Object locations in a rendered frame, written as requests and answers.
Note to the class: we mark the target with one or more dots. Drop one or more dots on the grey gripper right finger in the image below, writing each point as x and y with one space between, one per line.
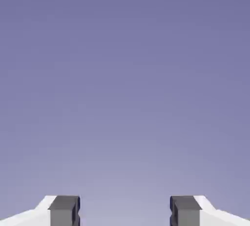
187 213

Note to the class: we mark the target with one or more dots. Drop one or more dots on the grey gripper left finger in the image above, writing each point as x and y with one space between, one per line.
61 213

